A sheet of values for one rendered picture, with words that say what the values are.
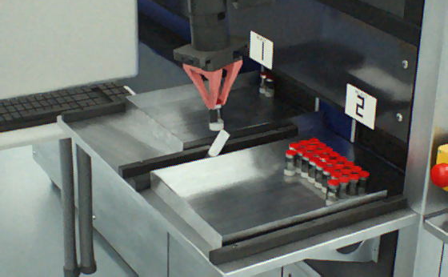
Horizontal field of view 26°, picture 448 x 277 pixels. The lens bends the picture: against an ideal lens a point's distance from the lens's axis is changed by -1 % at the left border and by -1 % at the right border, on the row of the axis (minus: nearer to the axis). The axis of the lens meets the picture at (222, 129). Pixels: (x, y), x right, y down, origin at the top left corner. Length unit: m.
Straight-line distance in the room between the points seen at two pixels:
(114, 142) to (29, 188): 1.74
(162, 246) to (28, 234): 0.77
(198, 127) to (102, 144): 0.21
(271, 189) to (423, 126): 0.31
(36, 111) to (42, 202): 1.35
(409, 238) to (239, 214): 0.32
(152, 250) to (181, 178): 1.03
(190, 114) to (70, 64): 0.44
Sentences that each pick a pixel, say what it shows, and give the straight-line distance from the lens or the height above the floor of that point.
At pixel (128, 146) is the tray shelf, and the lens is 1.93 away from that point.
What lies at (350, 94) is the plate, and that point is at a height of 1.03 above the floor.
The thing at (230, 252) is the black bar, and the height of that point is 0.90.
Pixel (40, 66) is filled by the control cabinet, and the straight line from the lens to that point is 2.37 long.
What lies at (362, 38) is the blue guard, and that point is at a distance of 1.76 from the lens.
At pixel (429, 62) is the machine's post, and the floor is 1.16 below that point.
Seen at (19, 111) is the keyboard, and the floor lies 0.83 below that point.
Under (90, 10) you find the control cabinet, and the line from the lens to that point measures 2.37.
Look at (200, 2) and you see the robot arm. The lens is 1.40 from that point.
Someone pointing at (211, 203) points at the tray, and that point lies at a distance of 1.72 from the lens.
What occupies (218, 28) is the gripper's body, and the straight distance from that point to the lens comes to 1.42.
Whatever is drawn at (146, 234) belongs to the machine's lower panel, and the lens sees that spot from 2.82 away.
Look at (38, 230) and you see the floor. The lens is 3.39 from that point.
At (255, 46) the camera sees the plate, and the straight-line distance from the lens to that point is 2.06.
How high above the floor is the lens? 1.72
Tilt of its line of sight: 25 degrees down
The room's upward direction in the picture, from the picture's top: 1 degrees clockwise
